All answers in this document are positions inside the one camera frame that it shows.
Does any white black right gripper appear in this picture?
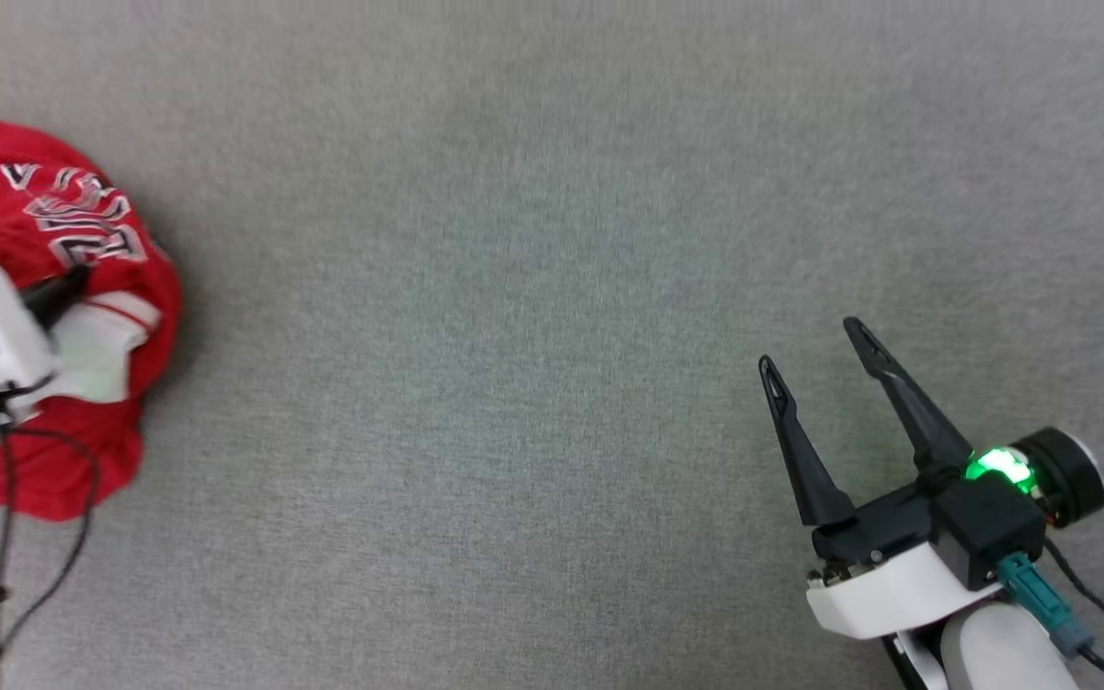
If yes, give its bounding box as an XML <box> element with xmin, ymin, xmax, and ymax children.
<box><xmin>758</xmin><ymin>317</ymin><xmax>1104</xmax><ymax>639</ymax></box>

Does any grey fabric sofa cushion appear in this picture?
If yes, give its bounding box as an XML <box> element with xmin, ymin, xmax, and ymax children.
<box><xmin>0</xmin><ymin>0</ymin><xmax>1104</xmax><ymax>690</ymax></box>

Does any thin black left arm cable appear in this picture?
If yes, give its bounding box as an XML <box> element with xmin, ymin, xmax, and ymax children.
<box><xmin>0</xmin><ymin>412</ymin><xmax>103</xmax><ymax>690</ymax></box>

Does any teal right camera connector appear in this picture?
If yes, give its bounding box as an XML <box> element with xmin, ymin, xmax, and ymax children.
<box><xmin>997</xmin><ymin>552</ymin><xmax>1095</xmax><ymax>661</ymax></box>

